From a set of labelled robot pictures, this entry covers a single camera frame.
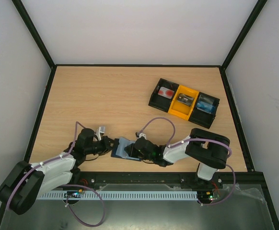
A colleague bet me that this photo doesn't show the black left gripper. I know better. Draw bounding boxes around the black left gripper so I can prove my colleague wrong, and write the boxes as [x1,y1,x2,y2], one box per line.
[85,136,119,156]

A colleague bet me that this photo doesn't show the blue leather card holder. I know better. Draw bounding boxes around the blue leather card holder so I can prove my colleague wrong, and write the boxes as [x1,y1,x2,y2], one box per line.
[111,137,141,161]

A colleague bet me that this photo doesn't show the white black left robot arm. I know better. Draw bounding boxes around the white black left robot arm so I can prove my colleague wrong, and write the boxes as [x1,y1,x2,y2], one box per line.
[0,128,115,215]

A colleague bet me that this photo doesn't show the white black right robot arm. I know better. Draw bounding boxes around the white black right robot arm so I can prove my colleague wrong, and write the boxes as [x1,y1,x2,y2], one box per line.
[124,128,232,188]

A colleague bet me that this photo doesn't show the black left card bin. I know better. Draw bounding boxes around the black left card bin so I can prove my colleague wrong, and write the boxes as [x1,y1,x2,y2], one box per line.
[148,78,179,113]

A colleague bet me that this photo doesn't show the black card bin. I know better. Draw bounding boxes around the black card bin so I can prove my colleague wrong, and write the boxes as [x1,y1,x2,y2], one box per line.
[148,78,179,113]
[188,92,220,129]

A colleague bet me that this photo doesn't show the yellow middle card bin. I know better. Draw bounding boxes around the yellow middle card bin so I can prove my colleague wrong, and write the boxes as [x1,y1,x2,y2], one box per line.
[168,85,199,121]

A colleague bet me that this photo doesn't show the red white cards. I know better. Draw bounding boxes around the red white cards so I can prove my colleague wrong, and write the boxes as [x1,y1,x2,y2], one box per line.
[158,87,174,99]

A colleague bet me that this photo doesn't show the black right card bin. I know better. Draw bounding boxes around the black right card bin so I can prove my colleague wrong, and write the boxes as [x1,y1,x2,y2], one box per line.
[188,92,220,129]

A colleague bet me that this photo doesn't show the black cards stack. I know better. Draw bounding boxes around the black cards stack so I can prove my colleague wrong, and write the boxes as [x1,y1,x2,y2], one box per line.
[177,93,194,107]

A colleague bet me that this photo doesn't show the blue cards stack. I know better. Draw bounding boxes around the blue cards stack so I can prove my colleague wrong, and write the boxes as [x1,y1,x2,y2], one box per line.
[196,101,214,114]

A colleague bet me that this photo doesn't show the metal sheet front panel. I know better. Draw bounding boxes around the metal sheet front panel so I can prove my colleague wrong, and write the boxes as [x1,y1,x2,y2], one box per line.
[0,185,274,230]

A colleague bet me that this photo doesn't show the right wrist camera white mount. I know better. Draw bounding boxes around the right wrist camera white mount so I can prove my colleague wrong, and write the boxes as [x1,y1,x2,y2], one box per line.
[135,132,147,139]

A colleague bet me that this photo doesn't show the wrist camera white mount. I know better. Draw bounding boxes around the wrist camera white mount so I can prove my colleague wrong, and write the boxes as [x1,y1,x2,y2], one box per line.
[135,132,147,139]
[95,126,105,141]

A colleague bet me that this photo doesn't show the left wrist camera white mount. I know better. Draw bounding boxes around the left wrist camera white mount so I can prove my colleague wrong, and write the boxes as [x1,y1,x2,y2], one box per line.
[95,126,105,141]

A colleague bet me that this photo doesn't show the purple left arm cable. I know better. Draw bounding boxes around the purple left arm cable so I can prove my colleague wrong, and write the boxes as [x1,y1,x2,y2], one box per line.
[6,121,99,211]

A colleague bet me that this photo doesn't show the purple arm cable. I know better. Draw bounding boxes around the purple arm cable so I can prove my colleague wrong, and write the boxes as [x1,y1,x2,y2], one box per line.
[6,121,99,211]
[136,116,237,207]

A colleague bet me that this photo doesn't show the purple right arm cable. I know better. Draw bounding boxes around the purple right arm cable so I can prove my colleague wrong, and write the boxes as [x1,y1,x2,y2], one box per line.
[136,116,237,207]

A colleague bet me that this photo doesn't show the light blue slotted cable duct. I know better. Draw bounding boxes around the light blue slotted cable duct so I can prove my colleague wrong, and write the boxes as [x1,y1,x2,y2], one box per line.
[38,191,198,201]

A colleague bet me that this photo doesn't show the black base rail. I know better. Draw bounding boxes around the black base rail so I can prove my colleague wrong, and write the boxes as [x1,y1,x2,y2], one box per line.
[12,171,265,190]

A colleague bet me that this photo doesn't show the black cage frame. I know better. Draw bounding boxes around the black cage frame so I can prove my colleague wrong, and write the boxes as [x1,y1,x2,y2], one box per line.
[0,0,279,230]

